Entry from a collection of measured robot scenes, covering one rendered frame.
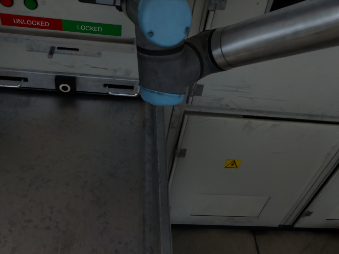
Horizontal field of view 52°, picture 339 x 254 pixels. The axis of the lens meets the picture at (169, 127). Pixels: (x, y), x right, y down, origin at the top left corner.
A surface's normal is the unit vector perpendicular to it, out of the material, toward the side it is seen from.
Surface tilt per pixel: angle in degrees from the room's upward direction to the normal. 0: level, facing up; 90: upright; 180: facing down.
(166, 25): 69
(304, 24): 76
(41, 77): 90
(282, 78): 90
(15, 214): 0
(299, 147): 90
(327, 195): 90
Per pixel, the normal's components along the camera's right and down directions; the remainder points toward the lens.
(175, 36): 0.33, 0.41
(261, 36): -0.71, 0.18
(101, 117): 0.15, -0.70
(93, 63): 0.06, 0.71
